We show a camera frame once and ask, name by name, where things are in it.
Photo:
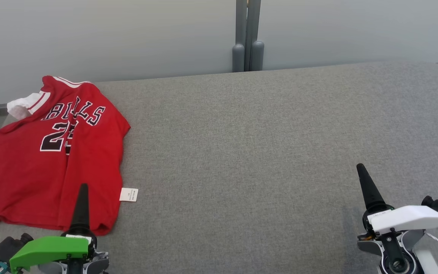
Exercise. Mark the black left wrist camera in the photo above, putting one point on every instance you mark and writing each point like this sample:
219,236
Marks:
10,247

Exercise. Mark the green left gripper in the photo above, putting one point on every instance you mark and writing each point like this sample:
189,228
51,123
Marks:
48,249

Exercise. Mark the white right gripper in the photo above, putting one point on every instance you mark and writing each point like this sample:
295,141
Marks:
409,219

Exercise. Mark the grey partition post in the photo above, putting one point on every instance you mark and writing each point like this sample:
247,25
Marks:
247,38

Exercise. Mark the red Bulls jersey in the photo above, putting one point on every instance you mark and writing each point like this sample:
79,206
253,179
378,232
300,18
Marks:
25,179

